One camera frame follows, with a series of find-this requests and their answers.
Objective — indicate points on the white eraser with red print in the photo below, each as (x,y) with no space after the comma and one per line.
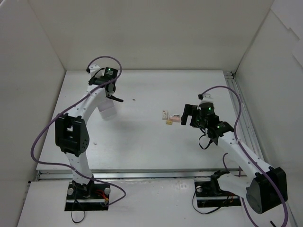
(164,115)

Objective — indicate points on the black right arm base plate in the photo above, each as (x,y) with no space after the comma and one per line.
(206,198)

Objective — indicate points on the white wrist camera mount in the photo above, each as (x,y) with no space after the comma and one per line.
(92,68)
(205,98)

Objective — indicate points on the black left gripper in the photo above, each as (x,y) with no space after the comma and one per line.
(111,95)

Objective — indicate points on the aluminium right side rail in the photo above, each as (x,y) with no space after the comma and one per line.
(245,129)

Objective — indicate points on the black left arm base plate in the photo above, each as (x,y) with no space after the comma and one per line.
(96,199)

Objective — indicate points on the aluminium rail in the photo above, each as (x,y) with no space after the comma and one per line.
(245,129)
(135,174)

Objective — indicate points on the small yellow eraser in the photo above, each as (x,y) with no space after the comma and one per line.
(169,122)

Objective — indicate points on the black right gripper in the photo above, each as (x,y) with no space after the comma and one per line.
(189,113)

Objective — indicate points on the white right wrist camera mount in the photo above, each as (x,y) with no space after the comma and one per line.
(205,98)

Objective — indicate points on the aluminium front rail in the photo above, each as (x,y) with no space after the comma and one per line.
(135,174)

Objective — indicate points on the pink correction tape dispenser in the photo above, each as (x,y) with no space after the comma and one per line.
(175,117)

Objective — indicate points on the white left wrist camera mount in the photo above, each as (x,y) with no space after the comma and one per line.
(92,68)

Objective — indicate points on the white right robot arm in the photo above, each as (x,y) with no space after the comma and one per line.
(264,188)

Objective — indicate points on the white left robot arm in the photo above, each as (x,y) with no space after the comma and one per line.
(71,133)

